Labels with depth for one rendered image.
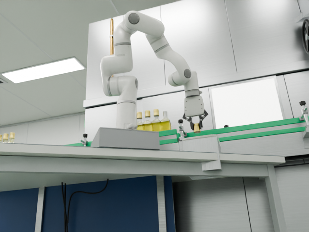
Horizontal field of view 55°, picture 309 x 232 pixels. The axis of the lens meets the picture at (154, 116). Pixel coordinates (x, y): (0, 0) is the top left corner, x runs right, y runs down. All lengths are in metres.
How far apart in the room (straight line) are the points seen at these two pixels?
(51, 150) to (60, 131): 4.93
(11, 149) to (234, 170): 0.98
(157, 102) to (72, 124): 4.08
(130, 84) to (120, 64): 0.11
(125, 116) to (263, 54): 1.17
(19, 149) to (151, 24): 0.78
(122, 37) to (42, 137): 5.01
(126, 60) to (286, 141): 0.93
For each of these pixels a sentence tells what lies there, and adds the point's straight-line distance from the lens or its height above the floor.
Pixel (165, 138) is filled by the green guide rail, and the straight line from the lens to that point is 1.71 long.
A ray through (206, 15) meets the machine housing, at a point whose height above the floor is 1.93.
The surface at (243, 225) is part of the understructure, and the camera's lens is 1.87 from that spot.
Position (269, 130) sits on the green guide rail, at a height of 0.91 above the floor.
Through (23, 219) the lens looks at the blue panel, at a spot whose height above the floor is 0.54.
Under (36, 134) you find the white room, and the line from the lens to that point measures 6.47.
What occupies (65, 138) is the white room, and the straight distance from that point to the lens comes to 6.05.
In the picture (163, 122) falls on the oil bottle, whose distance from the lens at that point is 1.87.
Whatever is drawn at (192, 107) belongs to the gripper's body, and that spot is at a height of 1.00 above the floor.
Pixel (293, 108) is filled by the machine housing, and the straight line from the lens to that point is 2.03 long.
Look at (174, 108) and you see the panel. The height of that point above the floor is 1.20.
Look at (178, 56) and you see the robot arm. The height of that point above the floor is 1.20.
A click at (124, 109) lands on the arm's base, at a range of 1.39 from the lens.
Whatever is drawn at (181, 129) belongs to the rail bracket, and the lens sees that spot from 1.68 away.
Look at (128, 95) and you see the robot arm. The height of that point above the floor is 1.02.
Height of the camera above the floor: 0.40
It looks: 22 degrees up
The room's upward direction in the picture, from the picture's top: 3 degrees counter-clockwise
